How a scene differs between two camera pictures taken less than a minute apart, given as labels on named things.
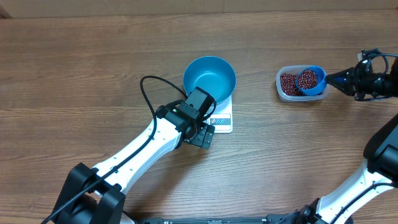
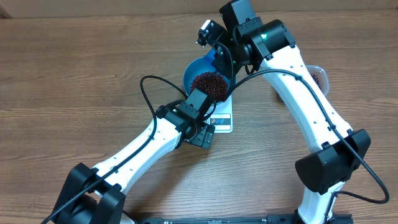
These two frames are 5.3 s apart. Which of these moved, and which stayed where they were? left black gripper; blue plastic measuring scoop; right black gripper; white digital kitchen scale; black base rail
Moved: blue plastic measuring scoop; right black gripper
Stayed: white digital kitchen scale; black base rail; left black gripper
